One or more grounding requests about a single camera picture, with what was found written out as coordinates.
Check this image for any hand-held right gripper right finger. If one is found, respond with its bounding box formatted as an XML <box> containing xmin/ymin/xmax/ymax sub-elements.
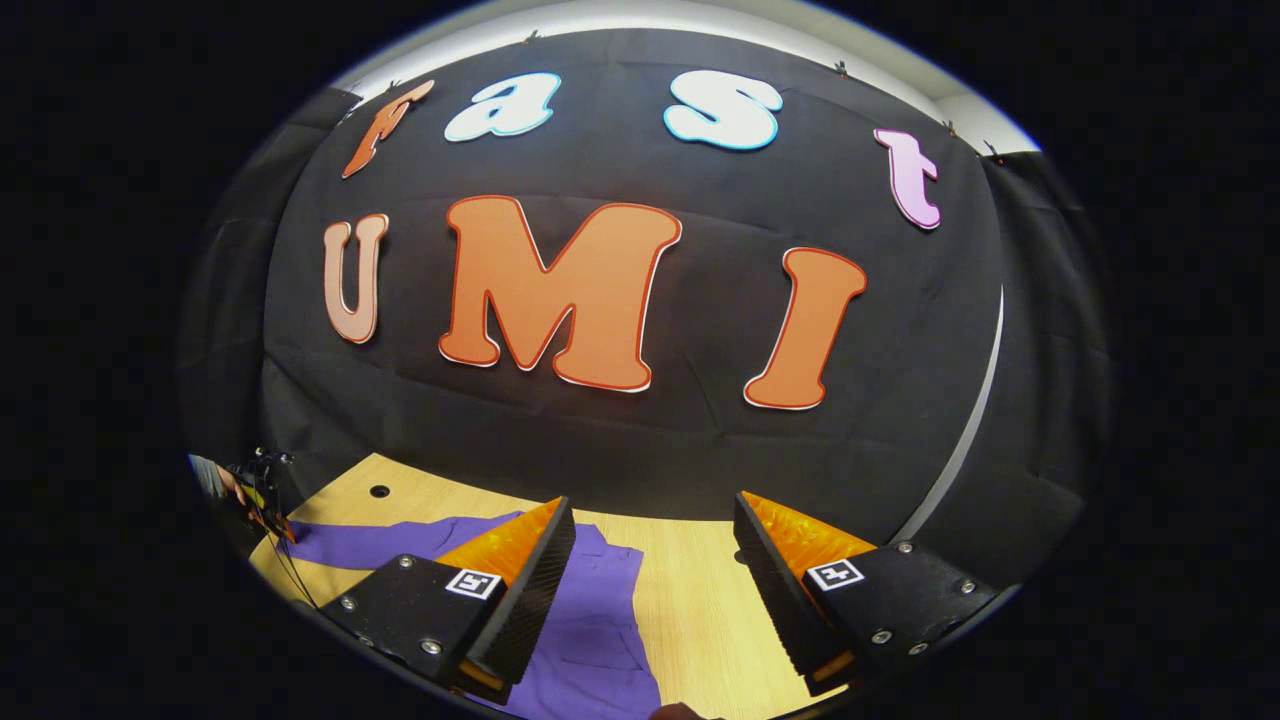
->
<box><xmin>733</xmin><ymin>490</ymin><xmax>1021</xmax><ymax>698</ymax></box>

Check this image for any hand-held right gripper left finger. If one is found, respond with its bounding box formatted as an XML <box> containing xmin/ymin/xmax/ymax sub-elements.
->
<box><xmin>320</xmin><ymin>495</ymin><xmax>578</xmax><ymax>706</ymax></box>

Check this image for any purple button shirt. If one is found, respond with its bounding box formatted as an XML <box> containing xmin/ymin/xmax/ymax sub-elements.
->
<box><xmin>285</xmin><ymin>512</ymin><xmax>663</xmax><ymax>720</ymax></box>

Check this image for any grey white upright beam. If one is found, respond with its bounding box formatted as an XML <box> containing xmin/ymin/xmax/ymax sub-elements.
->
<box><xmin>890</xmin><ymin>285</ymin><xmax>1005</xmax><ymax>546</ymax></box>

